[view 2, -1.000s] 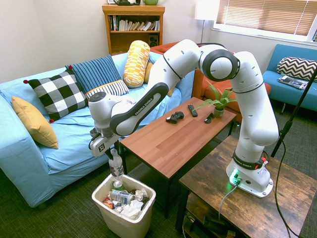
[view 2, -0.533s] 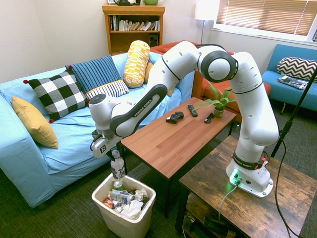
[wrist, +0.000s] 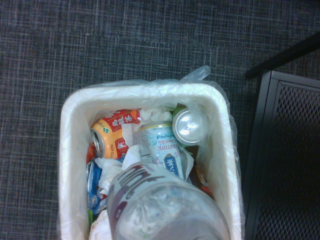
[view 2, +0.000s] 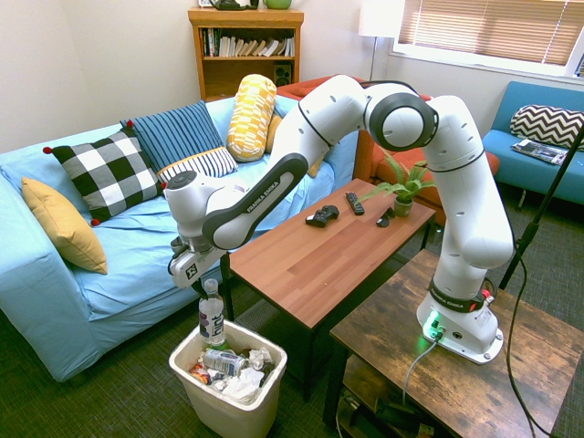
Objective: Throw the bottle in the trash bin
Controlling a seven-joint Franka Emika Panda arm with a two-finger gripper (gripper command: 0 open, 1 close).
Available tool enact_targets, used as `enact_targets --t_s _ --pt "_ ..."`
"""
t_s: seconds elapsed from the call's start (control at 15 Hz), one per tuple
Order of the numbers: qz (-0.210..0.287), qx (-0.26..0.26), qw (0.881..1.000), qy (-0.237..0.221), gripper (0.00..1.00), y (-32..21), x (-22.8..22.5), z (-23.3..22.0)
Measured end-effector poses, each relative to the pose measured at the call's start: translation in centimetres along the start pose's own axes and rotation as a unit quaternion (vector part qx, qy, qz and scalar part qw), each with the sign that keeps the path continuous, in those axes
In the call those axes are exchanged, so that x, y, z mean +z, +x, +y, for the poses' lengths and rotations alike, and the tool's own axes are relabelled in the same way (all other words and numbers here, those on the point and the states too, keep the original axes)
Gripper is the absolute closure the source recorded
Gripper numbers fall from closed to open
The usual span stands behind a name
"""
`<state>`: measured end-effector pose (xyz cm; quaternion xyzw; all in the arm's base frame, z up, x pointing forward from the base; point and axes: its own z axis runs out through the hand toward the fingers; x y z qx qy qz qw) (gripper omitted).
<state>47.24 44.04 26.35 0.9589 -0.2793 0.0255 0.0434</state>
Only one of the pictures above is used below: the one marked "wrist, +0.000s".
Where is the orange red oolong tea can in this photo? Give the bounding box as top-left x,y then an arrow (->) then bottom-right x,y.
89,109 -> 142,160

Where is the crushed blue can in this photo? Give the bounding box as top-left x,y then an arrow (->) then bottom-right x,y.
86,161 -> 109,216

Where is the clear plastic bottle purple label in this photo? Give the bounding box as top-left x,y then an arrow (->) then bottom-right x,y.
106,161 -> 231,240

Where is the crumpled white tissue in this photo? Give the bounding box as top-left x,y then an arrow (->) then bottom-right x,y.
139,107 -> 174,124

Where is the jasmine green tea can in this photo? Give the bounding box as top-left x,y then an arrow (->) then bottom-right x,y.
138,121 -> 188,180

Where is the green drink can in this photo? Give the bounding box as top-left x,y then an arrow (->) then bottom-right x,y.
172,106 -> 209,148

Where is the white plastic trash bin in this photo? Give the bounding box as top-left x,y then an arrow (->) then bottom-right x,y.
58,79 -> 243,240

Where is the white trash bin with liner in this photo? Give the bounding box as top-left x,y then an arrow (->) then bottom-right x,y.
56,65 -> 247,240

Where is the black metal mesh shelf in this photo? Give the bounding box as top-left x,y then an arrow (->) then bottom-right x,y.
243,70 -> 320,240

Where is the large white paper tissue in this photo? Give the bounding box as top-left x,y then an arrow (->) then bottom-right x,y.
94,144 -> 142,201

